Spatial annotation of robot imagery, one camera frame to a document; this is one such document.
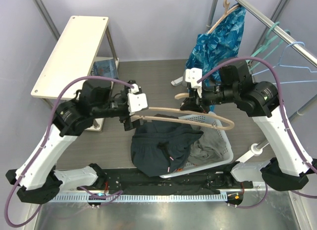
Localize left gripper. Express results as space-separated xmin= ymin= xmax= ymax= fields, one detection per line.
xmin=93 ymin=82 xmax=148 ymax=130

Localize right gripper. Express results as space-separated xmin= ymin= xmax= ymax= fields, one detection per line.
xmin=180 ymin=81 xmax=237 ymax=114

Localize dark navy shorts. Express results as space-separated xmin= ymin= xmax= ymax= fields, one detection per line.
xmin=130 ymin=120 xmax=204 ymax=177

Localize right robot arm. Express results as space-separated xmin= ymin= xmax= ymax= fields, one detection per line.
xmin=180 ymin=57 xmax=317 ymax=193

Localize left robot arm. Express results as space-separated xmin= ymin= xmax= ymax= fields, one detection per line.
xmin=5 ymin=76 xmax=148 ymax=205

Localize blue floral shorts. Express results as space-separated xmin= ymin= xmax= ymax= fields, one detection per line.
xmin=185 ymin=4 xmax=247 ymax=112

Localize light blue hanger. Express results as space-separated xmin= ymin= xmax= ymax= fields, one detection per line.
xmin=249 ymin=41 xmax=317 ymax=84

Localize beige wooden hanger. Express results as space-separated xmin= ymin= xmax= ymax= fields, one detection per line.
xmin=206 ymin=0 xmax=241 ymax=34

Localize teal plastic hanger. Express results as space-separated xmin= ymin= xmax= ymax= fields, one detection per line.
xmin=251 ymin=21 xmax=284 ymax=59

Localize grey cloth in basket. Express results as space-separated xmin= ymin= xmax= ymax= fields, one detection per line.
xmin=188 ymin=126 xmax=226 ymax=166

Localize blue book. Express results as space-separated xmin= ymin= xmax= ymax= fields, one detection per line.
xmin=90 ymin=59 xmax=118 ymax=79

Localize white laundry basket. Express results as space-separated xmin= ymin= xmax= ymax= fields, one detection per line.
xmin=161 ymin=112 xmax=233 ymax=179

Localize metal clothes rack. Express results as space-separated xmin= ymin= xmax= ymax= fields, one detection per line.
xmin=206 ymin=0 xmax=317 ymax=152

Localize white side shelf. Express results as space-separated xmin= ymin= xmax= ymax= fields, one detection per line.
xmin=30 ymin=15 xmax=119 ymax=132

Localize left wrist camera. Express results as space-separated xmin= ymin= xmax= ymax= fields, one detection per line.
xmin=127 ymin=84 xmax=149 ymax=116

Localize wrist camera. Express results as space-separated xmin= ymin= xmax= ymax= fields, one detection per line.
xmin=183 ymin=68 xmax=203 ymax=98
xmin=127 ymin=84 xmax=149 ymax=116

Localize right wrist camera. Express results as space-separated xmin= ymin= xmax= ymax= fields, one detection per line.
xmin=183 ymin=68 xmax=203 ymax=98

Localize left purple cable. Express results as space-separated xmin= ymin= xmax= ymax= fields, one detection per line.
xmin=4 ymin=76 xmax=136 ymax=227

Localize purple cable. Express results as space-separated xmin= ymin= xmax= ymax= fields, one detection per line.
xmin=4 ymin=76 xmax=136 ymax=227
xmin=197 ymin=56 xmax=317 ymax=208

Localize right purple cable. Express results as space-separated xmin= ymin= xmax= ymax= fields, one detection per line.
xmin=197 ymin=56 xmax=317 ymax=208

